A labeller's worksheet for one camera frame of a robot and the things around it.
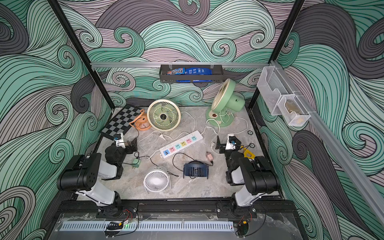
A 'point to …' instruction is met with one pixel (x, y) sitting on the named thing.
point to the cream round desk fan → (164, 115)
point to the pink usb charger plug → (209, 157)
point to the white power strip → (181, 144)
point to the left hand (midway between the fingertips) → (128, 137)
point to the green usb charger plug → (136, 163)
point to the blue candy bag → (190, 71)
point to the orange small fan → (142, 122)
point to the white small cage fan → (157, 179)
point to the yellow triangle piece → (246, 151)
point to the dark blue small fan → (195, 169)
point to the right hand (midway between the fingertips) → (228, 136)
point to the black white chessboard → (120, 123)
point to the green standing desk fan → (225, 101)
